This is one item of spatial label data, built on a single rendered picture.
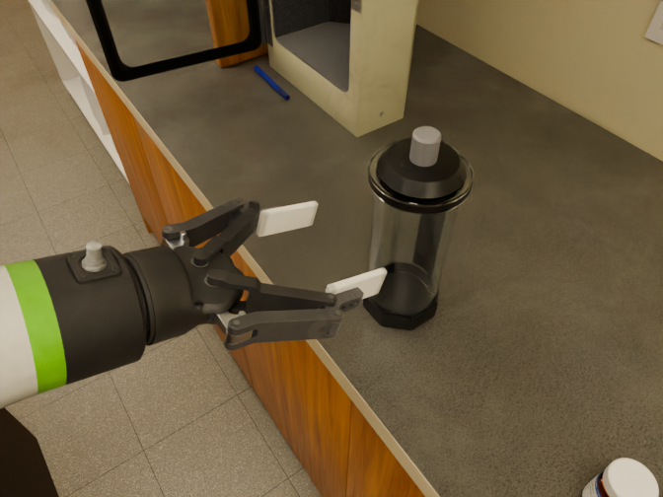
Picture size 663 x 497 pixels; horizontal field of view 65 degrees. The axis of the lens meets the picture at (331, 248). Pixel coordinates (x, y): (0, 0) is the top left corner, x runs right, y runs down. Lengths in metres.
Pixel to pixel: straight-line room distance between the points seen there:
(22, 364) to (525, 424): 0.50
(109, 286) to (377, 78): 0.66
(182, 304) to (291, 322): 0.09
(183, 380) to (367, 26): 1.26
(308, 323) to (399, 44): 0.61
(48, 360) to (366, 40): 0.68
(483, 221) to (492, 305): 0.16
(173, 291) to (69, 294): 0.07
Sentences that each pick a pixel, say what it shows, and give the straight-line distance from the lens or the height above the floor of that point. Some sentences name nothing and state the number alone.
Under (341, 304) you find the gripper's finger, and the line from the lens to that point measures 0.45.
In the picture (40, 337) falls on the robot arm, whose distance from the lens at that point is 0.37.
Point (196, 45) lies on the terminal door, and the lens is 1.11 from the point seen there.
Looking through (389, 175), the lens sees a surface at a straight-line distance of 0.52.
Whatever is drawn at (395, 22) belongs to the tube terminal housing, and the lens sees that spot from 0.91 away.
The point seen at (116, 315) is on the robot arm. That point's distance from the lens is 0.38.
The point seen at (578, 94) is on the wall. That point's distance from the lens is 1.17.
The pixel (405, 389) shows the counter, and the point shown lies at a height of 0.94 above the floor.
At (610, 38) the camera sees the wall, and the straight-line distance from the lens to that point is 1.11.
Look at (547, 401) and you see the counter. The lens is 0.68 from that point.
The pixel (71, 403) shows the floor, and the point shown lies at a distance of 1.85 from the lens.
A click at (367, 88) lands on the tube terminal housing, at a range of 0.93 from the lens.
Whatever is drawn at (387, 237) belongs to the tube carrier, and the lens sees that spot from 0.56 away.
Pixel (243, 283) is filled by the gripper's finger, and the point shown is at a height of 1.17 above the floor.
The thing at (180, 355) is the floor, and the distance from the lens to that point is 1.82.
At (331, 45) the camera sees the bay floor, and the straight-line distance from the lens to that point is 1.10.
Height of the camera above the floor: 1.50
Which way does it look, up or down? 48 degrees down
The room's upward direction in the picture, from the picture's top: straight up
